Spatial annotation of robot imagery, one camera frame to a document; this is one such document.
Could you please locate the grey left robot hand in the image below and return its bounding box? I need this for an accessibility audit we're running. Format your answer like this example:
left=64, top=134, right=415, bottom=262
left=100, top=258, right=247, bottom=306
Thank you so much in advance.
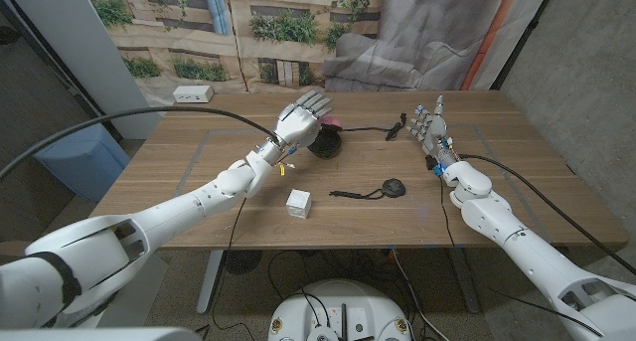
left=256, top=86, right=334, bottom=166

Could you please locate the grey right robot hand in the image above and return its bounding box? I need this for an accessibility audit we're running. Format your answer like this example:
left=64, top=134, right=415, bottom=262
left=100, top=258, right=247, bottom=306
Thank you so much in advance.
left=405, top=93, right=459, bottom=170

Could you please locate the pink mini sandwich press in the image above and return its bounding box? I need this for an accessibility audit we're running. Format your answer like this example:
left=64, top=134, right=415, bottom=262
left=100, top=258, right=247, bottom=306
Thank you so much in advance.
left=306, top=113, right=344, bottom=160

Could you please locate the small white package box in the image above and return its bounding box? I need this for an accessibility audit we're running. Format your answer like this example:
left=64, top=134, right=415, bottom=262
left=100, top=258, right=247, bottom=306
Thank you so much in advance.
left=285, top=188, right=313, bottom=220

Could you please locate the printed backdrop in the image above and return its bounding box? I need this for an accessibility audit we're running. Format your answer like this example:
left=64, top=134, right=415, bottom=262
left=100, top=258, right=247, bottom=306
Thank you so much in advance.
left=81, top=0, right=556, bottom=117

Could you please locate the white power strip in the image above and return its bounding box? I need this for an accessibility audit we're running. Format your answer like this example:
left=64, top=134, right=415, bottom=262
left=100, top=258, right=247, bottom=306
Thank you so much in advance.
left=172, top=85, right=215, bottom=104

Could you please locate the white table leg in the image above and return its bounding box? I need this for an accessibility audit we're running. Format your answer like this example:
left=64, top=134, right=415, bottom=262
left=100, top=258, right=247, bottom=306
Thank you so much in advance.
left=449, top=246, right=481, bottom=315
left=196, top=250, right=225, bottom=316

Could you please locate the black round floor fan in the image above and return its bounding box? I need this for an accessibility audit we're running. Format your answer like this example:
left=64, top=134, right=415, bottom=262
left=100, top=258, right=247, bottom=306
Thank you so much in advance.
left=222, top=250, right=263, bottom=275

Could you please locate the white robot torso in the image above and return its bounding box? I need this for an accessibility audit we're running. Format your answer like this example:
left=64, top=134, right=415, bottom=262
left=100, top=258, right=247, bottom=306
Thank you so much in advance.
left=267, top=279, right=412, bottom=341

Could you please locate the blue plastic bin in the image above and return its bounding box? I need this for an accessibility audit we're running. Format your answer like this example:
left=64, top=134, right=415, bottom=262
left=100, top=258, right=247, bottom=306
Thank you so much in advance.
left=33, top=123, right=131, bottom=203

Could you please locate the white pillar panel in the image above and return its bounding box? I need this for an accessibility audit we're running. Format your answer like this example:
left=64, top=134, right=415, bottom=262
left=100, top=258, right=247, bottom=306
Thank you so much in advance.
left=2, top=0, right=163, bottom=139

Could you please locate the black press power cord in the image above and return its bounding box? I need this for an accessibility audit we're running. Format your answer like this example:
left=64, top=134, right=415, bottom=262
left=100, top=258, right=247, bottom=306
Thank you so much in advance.
left=340, top=112, right=408, bottom=141

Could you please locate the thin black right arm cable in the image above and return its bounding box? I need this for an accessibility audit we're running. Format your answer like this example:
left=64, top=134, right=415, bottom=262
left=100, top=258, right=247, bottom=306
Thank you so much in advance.
left=438, top=174, right=605, bottom=338

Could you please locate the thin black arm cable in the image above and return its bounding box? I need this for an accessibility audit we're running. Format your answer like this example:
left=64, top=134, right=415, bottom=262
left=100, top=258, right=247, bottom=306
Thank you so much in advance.
left=438, top=174, right=605, bottom=338
left=211, top=196, right=248, bottom=333

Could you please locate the black round cap with strap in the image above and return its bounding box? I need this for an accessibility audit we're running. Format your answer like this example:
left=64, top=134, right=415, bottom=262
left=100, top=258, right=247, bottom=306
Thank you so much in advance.
left=329, top=178, right=406, bottom=201

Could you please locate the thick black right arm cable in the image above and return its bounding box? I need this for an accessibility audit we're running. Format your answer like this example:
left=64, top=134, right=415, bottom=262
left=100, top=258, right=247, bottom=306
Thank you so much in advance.
left=459, top=153, right=636, bottom=276

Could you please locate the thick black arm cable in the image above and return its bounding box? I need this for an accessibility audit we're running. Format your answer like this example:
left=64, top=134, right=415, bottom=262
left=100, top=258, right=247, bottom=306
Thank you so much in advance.
left=459, top=153, right=636, bottom=276
left=0, top=105, right=279, bottom=179

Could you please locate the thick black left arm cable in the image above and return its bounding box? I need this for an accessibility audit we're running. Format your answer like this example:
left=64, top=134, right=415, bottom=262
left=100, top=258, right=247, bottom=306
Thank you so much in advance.
left=0, top=105, right=279, bottom=179

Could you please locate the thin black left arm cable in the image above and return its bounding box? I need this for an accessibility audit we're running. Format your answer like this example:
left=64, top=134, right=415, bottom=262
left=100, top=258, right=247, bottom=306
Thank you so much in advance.
left=211, top=196, right=248, bottom=333

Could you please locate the white floor cable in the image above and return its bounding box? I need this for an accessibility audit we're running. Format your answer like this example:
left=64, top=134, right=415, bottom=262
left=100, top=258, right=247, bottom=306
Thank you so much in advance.
left=391, top=249, right=451, bottom=341

